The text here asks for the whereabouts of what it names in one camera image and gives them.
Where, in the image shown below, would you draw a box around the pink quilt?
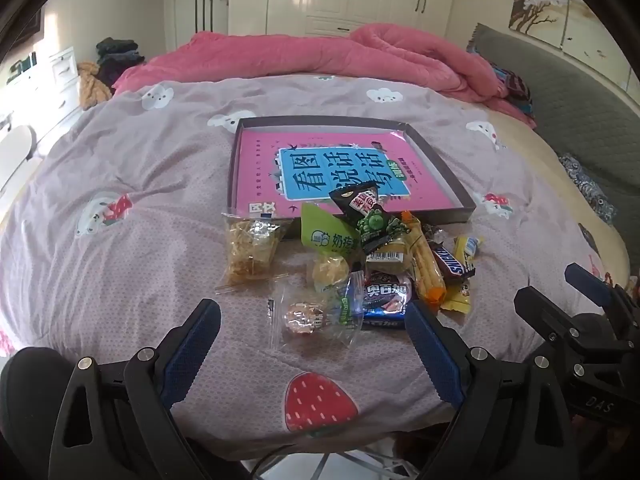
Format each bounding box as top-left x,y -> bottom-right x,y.
112,24 -> 538,131

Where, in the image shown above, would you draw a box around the white dresser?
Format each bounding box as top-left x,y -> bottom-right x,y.
0,45 -> 81,126

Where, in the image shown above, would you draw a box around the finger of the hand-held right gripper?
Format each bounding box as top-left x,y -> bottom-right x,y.
564,262 -> 632,321
514,285 -> 601,361

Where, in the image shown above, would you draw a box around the green milk snack packet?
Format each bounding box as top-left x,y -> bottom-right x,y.
299,203 -> 363,296

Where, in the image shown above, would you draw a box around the blue cookie packet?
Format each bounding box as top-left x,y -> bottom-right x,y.
350,271 -> 415,332

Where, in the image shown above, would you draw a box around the small yellow candy bar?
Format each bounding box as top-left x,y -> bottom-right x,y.
452,235 -> 486,261

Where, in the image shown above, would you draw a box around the mauve printed bedspread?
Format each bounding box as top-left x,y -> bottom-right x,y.
0,74 -> 631,448

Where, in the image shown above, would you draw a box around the beige barcode snack packet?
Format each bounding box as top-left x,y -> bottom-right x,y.
364,240 -> 417,277

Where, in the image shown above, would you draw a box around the pink book with blue label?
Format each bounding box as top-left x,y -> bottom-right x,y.
235,129 -> 463,218

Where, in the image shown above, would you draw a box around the white chair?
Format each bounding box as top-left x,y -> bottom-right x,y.
0,125 -> 41,196

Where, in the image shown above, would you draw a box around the yellow snack packet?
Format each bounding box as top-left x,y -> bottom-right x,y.
440,280 -> 473,313

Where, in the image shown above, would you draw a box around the pile of dark clothes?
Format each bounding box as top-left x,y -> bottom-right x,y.
95,37 -> 148,86

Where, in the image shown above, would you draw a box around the beige bed sheet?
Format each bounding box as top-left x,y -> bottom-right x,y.
480,105 -> 631,281

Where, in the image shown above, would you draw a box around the tan knitted cloth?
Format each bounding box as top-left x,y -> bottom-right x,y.
77,61 -> 113,111

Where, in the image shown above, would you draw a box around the shallow grey cardboard box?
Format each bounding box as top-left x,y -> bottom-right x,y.
226,117 -> 477,226

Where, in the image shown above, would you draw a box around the white door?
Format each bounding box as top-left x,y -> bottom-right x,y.
165,0 -> 231,51

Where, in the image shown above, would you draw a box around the striped colourful clothes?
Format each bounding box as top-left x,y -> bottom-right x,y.
487,62 -> 536,121

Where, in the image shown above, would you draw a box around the clear packet with round pastry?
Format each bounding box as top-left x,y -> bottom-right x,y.
267,277 -> 365,350

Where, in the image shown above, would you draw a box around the orange-ended stick biscuit packet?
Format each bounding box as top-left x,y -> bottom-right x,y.
400,210 -> 447,311

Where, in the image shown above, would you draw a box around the black packet with green peas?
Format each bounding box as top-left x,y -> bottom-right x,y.
329,185 -> 411,256

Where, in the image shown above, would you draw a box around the black and white patterned pillow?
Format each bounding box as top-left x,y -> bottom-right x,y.
559,152 -> 618,226

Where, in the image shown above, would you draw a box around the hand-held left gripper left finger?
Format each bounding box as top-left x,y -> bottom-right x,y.
47,298 -> 222,480

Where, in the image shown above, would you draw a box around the grey padded headboard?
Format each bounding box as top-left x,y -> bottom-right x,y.
467,22 -> 640,261

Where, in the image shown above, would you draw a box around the dark green containers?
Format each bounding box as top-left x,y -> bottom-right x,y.
7,52 -> 41,83

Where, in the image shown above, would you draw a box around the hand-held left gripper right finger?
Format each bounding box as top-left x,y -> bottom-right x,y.
404,300 -> 573,480

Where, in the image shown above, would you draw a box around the clear packet of yellow crisps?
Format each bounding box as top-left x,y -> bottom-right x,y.
220,212 -> 288,291

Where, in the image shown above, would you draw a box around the brown chocolate bar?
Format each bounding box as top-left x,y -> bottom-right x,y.
430,240 -> 476,278

